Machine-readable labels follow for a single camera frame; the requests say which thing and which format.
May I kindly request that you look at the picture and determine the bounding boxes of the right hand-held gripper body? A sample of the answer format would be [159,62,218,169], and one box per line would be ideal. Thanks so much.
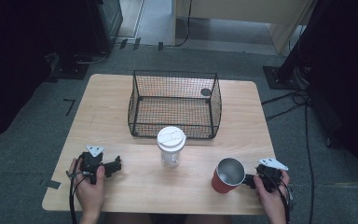
[255,157,289,194]

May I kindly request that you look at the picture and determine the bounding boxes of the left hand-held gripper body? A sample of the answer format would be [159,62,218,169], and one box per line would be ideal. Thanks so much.
[79,144,106,185]

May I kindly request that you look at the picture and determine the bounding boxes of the red cup with steel inside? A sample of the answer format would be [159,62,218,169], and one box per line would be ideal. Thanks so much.
[211,157,247,194]

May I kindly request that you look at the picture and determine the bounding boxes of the clear bottle with white lid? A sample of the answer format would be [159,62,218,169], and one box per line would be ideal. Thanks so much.
[156,125,187,168]

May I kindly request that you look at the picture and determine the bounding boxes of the black wire mesh basket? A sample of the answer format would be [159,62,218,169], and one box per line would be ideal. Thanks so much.
[127,69,223,140]

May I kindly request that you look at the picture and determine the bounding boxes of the person's right hand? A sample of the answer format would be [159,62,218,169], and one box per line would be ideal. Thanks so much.
[254,170,292,218]

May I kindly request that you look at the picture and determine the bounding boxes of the person's left hand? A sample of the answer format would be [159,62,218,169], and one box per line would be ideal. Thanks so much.
[67,158,106,218]

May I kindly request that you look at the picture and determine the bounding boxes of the black flat stand base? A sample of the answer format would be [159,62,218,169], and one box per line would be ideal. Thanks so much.
[49,53,90,81]

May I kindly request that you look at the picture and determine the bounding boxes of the dark curtain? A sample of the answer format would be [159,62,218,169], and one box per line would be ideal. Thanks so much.
[0,0,90,147]
[297,0,358,181]

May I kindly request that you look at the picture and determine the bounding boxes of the black cabinet with glass door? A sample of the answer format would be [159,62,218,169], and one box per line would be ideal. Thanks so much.
[85,0,124,54]

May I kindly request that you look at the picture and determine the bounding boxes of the right hand-held gripper black cable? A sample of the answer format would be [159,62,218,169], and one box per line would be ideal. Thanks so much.
[260,173,294,224]

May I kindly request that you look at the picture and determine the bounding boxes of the hand-held gripper black cable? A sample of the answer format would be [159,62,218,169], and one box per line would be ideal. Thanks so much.
[68,157,86,224]
[260,173,294,224]

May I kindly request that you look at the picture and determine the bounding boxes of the left hand-held gripper black cable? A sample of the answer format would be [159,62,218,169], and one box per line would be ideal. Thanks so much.
[68,157,86,224]

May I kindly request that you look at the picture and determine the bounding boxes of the long black floor cable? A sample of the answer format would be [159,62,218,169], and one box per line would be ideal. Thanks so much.
[303,102,315,224]

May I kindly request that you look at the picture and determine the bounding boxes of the black looped floor cables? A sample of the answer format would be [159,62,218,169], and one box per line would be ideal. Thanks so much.
[260,88,311,122]

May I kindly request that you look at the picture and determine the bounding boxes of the black metal stand with base plate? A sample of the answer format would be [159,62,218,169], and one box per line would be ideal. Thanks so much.
[262,0,320,91]

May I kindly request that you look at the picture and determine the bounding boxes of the black cable hanging at desk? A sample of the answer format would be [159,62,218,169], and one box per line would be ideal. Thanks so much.
[164,0,194,49]

